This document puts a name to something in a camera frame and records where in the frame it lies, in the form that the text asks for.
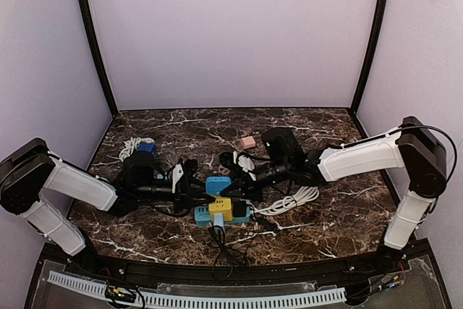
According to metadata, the teal power strip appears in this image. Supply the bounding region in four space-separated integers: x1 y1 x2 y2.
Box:
194 206 251 227

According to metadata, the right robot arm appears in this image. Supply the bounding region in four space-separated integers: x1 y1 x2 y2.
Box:
219 117 456 250

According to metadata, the white purple-strip cord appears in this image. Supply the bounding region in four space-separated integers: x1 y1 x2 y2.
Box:
119 137 155 161

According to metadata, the blue square socket adapter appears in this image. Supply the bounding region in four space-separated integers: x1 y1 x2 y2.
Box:
205 177 232 196

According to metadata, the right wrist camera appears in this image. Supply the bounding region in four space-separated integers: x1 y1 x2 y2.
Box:
219 151 256 181

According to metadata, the yellow cube socket adapter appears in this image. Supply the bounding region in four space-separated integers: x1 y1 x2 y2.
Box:
208 197 233 222

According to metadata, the light blue charger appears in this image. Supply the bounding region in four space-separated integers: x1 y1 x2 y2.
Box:
213 213 225 233

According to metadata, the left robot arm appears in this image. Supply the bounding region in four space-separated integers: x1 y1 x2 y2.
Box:
1 138 215 256

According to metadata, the black cable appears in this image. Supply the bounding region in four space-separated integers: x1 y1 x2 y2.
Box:
208 225 283 281

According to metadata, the pink charger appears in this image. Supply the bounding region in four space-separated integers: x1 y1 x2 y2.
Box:
240 136 256 150

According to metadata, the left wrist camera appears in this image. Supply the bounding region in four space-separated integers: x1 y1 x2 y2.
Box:
171 159 198 193

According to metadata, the dark blue cube adapter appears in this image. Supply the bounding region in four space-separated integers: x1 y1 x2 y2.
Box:
137 142 157 156

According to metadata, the black power adapter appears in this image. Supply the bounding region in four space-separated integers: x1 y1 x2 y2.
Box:
232 200 247 219

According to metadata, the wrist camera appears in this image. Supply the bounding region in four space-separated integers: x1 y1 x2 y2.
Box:
171 159 198 193
219 151 256 181

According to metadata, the white slotted cable duct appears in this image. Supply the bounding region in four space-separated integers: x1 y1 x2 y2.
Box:
47 271 346 308

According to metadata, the white coiled power cord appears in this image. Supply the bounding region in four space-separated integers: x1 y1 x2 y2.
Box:
252 186 320 219

